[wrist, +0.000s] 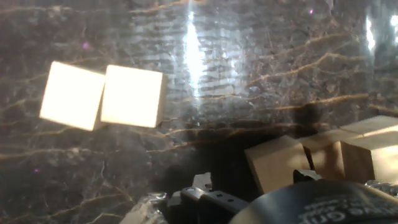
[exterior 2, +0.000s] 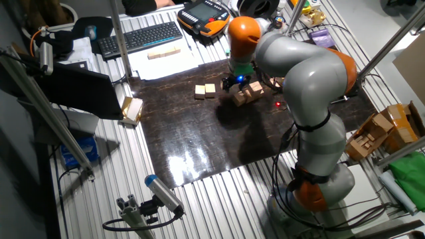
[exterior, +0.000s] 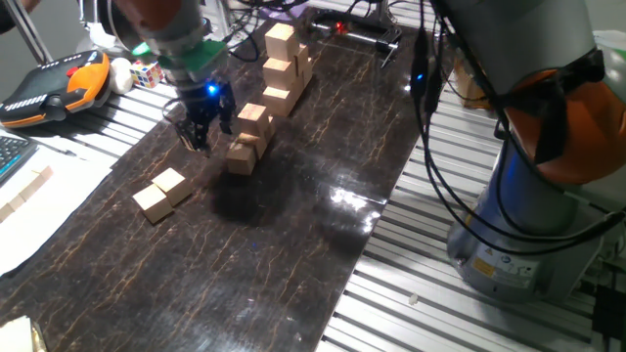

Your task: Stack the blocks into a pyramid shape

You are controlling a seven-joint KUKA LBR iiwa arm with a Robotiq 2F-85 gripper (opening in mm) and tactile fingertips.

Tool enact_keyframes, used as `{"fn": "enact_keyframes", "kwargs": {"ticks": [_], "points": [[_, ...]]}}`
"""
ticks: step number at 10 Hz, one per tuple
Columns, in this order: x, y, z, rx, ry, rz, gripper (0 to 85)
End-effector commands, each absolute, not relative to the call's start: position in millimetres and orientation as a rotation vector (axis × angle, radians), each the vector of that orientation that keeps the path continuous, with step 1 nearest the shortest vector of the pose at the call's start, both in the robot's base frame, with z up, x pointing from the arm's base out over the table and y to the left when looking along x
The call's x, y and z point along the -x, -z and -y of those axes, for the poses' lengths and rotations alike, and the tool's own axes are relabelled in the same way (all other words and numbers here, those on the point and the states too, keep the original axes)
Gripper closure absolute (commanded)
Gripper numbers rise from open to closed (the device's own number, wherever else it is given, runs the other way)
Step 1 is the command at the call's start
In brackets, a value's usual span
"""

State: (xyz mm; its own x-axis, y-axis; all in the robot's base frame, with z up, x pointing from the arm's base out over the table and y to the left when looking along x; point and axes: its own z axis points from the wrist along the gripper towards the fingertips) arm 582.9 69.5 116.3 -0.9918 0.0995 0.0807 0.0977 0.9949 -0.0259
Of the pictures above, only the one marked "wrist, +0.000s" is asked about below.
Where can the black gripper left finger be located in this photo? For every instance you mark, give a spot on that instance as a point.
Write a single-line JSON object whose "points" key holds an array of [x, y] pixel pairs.
{"points": [[205, 208]]}

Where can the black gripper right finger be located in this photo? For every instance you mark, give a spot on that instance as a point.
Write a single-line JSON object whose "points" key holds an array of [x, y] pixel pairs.
{"points": [[303, 176]]}

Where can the light wooden cube block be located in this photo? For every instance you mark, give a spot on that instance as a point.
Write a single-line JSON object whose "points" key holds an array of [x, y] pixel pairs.
{"points": [[71, 96], [130, 96], [357, 161], [273, 161], [325, 155]]}

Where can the dark marble pattern mat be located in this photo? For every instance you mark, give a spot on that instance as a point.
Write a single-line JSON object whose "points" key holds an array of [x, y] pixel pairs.
{"points": [[217, 77]]}

